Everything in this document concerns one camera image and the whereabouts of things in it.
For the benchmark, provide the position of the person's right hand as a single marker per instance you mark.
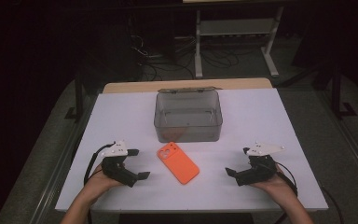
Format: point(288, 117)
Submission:
point(275, 186)

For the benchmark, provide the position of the orange phone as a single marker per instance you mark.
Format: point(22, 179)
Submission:
point(177, 163)

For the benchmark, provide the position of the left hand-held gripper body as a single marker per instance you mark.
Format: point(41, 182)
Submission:
point(118, 171)

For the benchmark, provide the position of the black metal stand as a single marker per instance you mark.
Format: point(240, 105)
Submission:
point(78, 99)
point(337, 93)

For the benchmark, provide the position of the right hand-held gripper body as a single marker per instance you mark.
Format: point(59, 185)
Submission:
point(259, 172)

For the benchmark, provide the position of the person's left hand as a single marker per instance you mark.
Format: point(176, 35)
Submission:
point(101, 183)

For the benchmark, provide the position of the transparent grey storage box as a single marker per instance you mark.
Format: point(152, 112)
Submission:
point(188, 124)

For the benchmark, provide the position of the grey metal floor rail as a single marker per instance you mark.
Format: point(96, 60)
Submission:
point(354, 146)
point(56, 174)

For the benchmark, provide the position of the white metal desk frame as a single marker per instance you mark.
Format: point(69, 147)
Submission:
point(236, 27)

